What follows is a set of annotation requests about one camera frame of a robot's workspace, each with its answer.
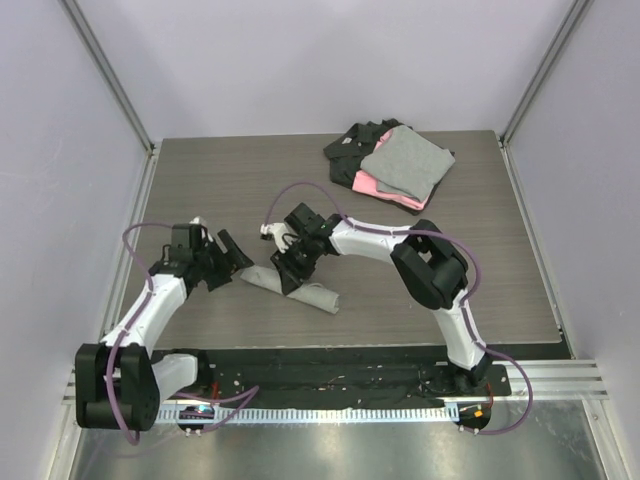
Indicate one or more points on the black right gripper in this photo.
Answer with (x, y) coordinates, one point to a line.
(291, 276)

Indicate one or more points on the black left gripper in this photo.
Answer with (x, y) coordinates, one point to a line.
(230, 261)

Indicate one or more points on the grey cloth napkin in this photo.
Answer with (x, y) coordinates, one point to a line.
(312, 294)

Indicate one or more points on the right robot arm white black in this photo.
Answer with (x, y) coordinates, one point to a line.
(432, 269)

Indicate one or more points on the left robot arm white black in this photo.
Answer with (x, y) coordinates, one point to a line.
(119, 385)

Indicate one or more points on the pink folded shirt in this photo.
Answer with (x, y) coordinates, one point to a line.
(397, 169)

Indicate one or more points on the black polo shirt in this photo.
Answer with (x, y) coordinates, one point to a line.
(346, 153)

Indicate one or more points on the grey folded shirt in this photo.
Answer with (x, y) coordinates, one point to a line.
(408, 164)

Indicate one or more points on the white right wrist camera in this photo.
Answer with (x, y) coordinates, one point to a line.
(276, 232)

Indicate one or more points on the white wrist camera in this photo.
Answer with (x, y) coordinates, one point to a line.
(276, 232)
(204, 231)

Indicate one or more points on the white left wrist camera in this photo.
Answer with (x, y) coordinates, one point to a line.
(204, 231)

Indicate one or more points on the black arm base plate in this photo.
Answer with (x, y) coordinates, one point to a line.
(337, 378)

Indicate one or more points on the white slotted cable duct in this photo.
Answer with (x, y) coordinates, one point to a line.
(195, 414)

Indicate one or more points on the aluminium front rail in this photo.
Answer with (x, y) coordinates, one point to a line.
(550, 379)

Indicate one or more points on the left aluminium frame post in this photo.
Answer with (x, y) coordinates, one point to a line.
(105, 69)

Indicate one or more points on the aluminium frame post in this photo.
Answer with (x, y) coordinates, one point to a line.
(568, 26)
(105, 69)

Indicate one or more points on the right aluminium frame post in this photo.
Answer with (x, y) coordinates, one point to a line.
(568, 26)

